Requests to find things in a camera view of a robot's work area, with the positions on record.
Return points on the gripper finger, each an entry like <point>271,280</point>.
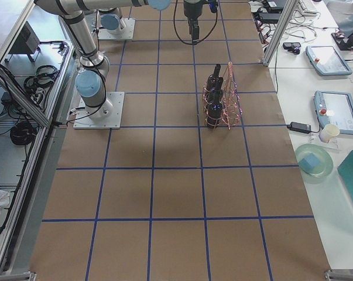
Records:
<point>194,32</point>

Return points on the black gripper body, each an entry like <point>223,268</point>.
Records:
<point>192,10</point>

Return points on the dark wine bottle being moved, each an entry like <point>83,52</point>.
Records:
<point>214,100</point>

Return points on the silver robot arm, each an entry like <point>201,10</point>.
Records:
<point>90,84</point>
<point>112,20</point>

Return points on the dark wine bottle in basket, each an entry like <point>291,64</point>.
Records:
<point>212,79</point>

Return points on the far blue teach pendant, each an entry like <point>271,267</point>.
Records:
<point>327,61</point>

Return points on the blue teach pendant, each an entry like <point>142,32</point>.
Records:
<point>335,108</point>
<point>327,61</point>

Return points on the black power brick on table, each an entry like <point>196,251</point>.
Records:
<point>299,127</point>

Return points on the near blue teach pendant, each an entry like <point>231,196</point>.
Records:
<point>335,108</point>

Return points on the white paper cup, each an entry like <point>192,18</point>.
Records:
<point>328,132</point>

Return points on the grey box with vents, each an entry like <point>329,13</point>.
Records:
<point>27,42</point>

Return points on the blue foam cube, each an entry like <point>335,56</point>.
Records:
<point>309,162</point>

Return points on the green glass plate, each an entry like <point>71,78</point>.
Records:
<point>324,168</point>

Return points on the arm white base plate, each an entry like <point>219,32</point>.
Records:
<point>127,34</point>
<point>108,116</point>

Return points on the copper wire wine basket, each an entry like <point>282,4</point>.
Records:
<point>232,112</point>

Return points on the aluminium frame post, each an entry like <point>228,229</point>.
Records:
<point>284,20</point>

